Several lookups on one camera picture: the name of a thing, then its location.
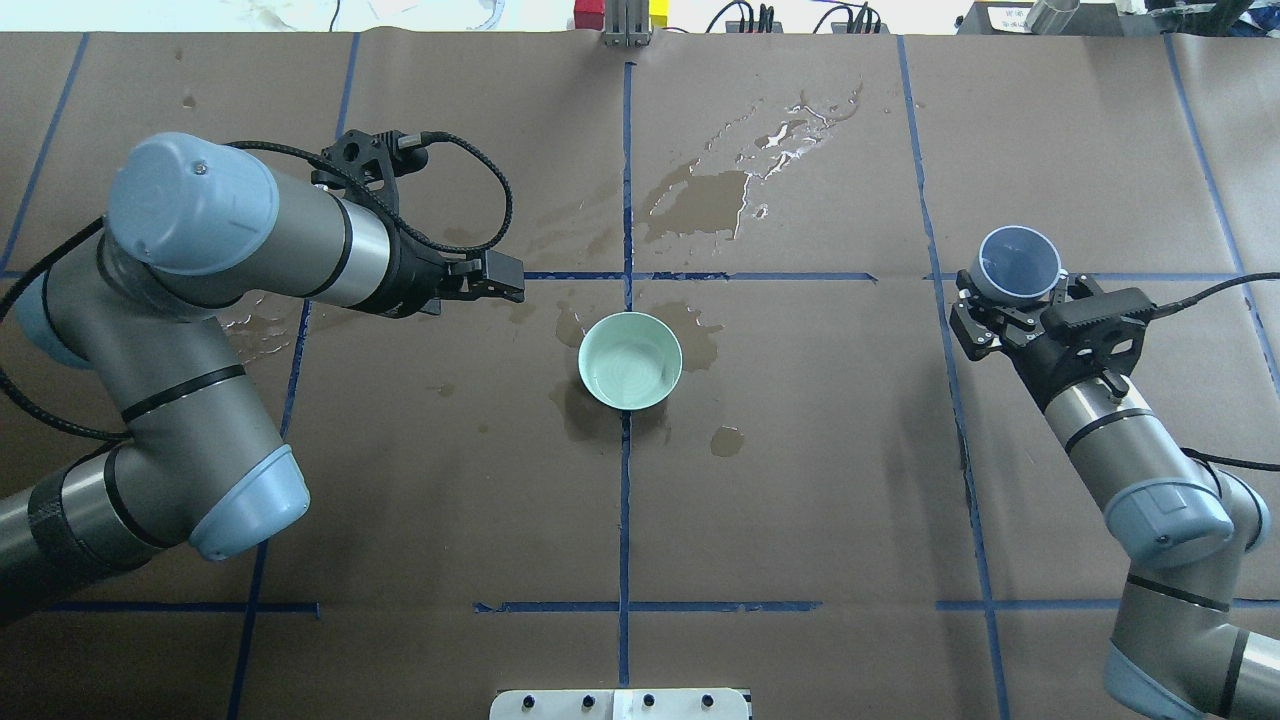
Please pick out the red blue yellow blocks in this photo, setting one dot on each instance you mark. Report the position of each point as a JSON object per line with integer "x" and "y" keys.
{"x": 589, "y": 14}

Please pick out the green ceramic bowl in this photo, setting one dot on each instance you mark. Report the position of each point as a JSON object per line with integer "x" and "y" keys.
{"x": 630, "y": 361}

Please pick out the aluminium frame post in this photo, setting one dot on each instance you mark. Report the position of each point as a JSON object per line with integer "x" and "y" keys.
{"x": 627, "y": 23}

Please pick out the silver metal cylinder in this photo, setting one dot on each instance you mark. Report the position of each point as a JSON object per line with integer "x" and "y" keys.
{"x": 1050, "y": 17}

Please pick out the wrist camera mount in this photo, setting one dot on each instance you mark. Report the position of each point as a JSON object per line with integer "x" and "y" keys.
{"x": 377, "y": 161}
{"x": 1100, "y": 336}

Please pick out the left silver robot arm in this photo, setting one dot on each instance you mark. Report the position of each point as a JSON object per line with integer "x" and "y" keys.
{"x": 191, "y": 227}

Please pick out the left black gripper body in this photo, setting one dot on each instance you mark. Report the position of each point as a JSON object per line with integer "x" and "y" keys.
{"x": 411, "y": 277}

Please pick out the blue plastic cup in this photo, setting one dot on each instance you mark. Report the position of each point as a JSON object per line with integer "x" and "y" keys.
{"x": 1015, "y": 266}

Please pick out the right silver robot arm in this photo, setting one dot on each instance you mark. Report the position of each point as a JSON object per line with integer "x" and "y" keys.
{"x": 1185, "y": 519}

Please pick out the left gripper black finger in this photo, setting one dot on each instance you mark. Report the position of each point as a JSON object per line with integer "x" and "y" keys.
{"x": 499, "y": 276}

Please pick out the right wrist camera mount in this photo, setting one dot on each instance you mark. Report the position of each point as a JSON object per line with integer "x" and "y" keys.
{"x": 1100, "y": 336}

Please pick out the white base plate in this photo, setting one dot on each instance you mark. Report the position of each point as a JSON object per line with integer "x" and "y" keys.
{"x": 624, "y": 703}

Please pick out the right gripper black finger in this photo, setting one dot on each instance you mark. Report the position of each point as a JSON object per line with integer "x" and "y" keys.
{"x": 978, "y": 325}

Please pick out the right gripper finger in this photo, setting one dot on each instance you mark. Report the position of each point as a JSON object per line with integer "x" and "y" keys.
{"x": 1075, "y": 293}

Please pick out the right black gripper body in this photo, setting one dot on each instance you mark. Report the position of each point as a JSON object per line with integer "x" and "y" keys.
{"x": 1038, "y": 362}

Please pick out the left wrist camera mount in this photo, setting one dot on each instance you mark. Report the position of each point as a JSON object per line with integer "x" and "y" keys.
{"x": 377, "y": 161}

